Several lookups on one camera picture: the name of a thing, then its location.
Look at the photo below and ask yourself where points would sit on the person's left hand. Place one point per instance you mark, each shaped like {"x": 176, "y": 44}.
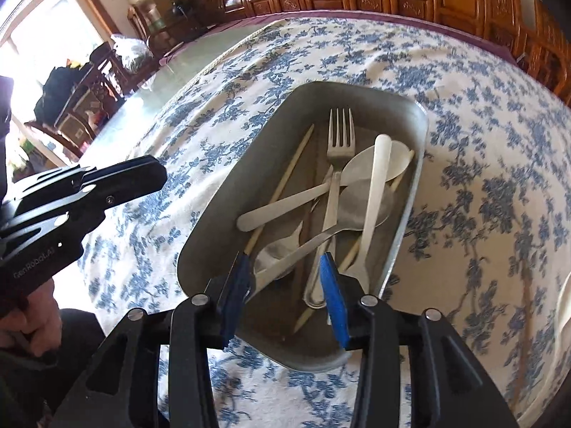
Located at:
{"x": 42, "y": 319}

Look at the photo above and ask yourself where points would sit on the dark wooden dining chair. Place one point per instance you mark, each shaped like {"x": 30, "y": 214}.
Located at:
{"x": 76, "y": 101}

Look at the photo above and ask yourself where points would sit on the metal rectangular tray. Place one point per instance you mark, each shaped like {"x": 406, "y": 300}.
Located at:
{"x": 267, "y": 321}

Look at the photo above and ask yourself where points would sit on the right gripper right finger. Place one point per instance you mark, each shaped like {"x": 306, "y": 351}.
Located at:
{"x": 341, "y": 294}

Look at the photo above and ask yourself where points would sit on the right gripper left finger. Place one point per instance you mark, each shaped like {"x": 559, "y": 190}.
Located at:
{"x": 236, "y": 290}

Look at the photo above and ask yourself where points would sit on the black desk lamp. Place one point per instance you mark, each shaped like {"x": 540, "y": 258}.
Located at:
{"x": 185, "y": 17}

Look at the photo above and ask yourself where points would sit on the large metal spoon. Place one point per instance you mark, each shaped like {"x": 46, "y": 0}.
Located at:
{"x": 352, "y": 209}

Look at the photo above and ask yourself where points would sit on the metal fork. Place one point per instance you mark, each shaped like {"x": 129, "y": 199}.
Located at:
{"x": 341, "y": 147}

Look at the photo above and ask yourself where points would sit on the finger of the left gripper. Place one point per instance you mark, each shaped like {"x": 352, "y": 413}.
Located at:
{"x": 62, "y": 178}
{"x": 124, "y": 181}

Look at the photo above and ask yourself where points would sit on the carved wooden armchair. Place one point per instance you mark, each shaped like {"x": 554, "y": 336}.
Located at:
{"x": 545, "y": 54}

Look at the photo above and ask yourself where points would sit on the white plastic bag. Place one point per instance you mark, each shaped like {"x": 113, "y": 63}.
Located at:
{"x": 134, "y": 53}

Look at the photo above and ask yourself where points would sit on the white plastic spoon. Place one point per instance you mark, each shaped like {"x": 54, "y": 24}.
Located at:
{"x": 359, "y": 168}

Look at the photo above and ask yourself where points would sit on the white plastic spork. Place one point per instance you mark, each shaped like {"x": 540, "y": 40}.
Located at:
{"x": 358, "y": 269}

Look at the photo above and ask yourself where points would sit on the small metal spoon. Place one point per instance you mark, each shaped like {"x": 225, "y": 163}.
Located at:
{"x": 277, "y": 250}

